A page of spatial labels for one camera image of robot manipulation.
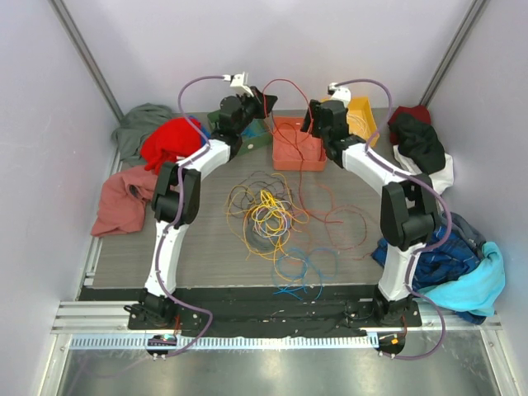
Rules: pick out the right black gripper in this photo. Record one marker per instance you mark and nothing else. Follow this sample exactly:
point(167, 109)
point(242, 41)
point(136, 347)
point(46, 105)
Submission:
point(316, 107)

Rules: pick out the aluminium frame post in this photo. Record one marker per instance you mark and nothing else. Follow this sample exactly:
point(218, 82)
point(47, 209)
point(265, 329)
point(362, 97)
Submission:
point(471, 17)
point(80, 45)

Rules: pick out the cyan cloth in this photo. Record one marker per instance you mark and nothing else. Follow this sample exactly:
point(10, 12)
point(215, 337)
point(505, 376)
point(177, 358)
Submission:
point(475, 292)

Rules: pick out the black cloth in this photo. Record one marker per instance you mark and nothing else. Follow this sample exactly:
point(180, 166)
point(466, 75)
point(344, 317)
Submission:
point(418, 141)

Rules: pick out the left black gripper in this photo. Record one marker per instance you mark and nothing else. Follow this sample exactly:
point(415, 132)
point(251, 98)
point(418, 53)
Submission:
point(252, 100)

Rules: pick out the slotted cable duct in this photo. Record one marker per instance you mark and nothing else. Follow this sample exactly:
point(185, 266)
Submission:
point(158, 342)

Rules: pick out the aluminium rail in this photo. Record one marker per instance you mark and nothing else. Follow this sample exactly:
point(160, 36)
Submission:
point(91, 317)

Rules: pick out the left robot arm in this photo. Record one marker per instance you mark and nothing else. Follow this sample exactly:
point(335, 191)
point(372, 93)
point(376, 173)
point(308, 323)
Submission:
point(176, 201)

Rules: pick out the pink cloth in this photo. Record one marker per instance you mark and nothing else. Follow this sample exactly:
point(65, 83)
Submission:
point(123, 200)

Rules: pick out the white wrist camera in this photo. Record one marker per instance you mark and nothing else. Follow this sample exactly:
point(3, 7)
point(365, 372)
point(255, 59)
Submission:
point(339, 93)
point(239, 83)

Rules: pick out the yellow plastic bin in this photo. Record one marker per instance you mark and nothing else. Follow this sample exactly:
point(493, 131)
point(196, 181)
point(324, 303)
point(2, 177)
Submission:
point(360, 118)

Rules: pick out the orange plastic bin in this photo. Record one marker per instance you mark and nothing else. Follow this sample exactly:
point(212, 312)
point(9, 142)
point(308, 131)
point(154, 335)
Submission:
point(293, 150)

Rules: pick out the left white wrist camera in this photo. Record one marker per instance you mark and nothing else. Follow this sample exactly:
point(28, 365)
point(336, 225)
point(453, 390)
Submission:
point(239, 83)

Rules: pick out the dark red cloth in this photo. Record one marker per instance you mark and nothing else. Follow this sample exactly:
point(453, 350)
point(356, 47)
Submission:
point(412, 114)

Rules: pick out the green plastic bin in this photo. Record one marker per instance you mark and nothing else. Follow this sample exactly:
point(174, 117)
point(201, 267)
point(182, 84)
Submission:
point(255, 136)

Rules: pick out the right aluminium frame post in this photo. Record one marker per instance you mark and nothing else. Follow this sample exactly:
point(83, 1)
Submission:
point(471, 17)

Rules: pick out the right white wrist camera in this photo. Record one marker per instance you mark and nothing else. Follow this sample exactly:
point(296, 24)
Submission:
point(339, 93)

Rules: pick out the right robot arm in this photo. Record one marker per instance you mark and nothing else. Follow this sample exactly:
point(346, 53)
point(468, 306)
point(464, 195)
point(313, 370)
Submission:
point(408, 212)

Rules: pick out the grey blue cloth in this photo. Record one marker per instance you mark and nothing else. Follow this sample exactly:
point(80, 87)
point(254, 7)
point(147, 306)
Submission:
point(469, 234)

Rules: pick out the left aluminium frame post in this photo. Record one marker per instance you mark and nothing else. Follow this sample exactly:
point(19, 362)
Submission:
point(80, 45)

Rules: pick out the blue plaid shirt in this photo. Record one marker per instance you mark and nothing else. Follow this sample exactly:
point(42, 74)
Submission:
point(445, 263)

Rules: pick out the white cloth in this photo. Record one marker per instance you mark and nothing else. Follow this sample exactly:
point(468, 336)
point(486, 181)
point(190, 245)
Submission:
point(441, 180)

